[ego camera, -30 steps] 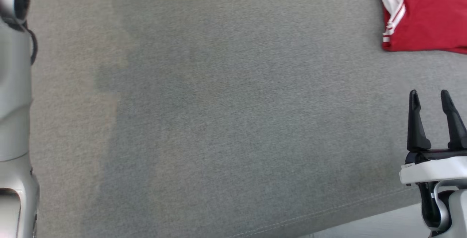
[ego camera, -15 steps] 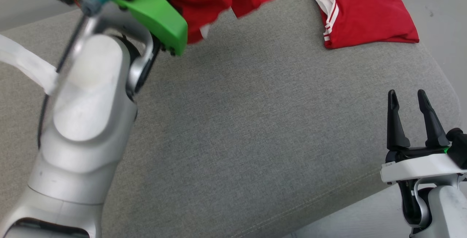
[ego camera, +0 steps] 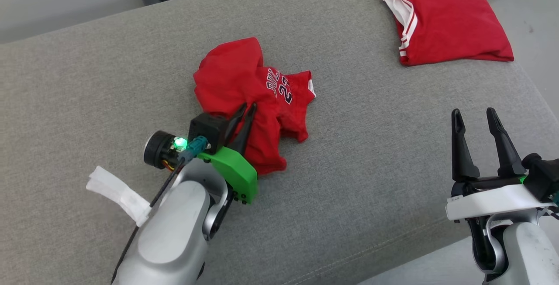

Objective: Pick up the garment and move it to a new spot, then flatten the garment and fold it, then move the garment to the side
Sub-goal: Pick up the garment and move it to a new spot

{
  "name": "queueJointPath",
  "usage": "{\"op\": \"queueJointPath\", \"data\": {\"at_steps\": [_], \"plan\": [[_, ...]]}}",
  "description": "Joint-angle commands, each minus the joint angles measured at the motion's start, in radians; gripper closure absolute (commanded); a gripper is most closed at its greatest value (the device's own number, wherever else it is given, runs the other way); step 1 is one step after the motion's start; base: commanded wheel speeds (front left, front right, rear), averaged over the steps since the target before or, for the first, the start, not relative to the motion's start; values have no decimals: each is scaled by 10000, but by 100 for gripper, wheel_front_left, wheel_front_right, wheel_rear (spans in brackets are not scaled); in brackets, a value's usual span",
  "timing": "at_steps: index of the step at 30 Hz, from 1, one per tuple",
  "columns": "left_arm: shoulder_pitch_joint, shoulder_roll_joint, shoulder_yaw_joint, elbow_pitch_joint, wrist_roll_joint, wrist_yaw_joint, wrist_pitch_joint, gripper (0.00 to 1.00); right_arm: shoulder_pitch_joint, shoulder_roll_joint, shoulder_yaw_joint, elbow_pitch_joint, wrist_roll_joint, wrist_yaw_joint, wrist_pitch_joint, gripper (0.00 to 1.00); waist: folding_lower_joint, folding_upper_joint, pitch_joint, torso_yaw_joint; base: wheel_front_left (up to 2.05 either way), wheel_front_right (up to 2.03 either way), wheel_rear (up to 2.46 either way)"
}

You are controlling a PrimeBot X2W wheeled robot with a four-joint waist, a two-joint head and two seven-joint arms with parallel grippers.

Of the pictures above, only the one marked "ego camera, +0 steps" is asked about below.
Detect white tape strip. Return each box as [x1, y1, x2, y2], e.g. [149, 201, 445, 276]
[86, 166, 151, 227]

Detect red white-sleeved Bulls jersey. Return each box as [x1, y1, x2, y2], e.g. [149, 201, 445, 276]
[378, 0, 514, 66]

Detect red Bulls shorts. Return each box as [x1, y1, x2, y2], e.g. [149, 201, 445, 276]
[193, 37, 316, 175]

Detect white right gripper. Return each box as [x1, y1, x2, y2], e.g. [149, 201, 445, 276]
[445, 107, 551, 221]

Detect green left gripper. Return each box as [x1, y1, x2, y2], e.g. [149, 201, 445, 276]
[197, 103, 258, 205]

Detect left black cable teal plug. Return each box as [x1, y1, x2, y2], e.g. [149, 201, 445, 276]
[111, 136, 208, 285]

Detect grey fabric sofa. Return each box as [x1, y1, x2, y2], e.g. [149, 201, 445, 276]
[0, 0, 559, 285]

